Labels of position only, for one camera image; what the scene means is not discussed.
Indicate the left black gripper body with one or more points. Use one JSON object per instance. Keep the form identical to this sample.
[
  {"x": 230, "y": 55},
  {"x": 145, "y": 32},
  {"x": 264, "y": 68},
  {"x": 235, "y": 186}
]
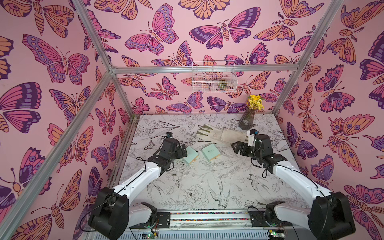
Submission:
[{"x": 177, "y": 154}]

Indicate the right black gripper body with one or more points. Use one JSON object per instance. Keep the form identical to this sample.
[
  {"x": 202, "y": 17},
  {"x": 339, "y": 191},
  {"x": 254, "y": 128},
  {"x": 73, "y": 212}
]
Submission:
[{"x": 242, "y": 147}]

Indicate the mint jewelry box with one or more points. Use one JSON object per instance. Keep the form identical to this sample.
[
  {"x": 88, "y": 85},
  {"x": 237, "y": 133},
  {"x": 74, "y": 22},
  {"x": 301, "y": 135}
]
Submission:
[
  {"x": 210, "y": 152},
  {"x": 192, "y": 155}
]

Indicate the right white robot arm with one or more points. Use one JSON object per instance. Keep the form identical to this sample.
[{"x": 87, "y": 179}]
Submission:
[{"x": 328, "y": 216}]

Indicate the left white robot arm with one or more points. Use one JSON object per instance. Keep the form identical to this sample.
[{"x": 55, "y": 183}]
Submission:
[{"x": 114, "y": 210}]

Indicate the dark glass vase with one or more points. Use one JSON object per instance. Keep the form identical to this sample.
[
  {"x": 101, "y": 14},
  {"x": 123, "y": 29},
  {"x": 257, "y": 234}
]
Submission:
[{"x": 247, "y": 119}]

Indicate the white work glove right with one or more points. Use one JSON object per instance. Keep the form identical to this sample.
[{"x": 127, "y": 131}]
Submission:
[{"x": 232, "y": 136}]

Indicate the white work glove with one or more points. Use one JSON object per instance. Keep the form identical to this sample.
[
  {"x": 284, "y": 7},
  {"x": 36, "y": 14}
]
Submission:
[
  {"x": 212, "y": 134},
  {"x": 232, "y": 136}
]

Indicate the white work glove left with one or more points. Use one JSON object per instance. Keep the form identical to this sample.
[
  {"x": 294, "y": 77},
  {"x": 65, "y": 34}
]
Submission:
[{"x": 212, "y": 134}]

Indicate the yellow flowers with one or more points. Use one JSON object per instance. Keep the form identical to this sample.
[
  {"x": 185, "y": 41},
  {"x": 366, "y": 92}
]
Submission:
[{"x": 255, "y": 102}]

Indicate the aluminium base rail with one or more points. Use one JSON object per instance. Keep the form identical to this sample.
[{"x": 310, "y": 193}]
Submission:
[{"x": 238, "y": 224}]

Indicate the white wire basket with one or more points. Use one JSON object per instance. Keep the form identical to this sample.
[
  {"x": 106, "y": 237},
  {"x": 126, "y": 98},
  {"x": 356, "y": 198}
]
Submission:
[{"x": 214, "y": 79}]

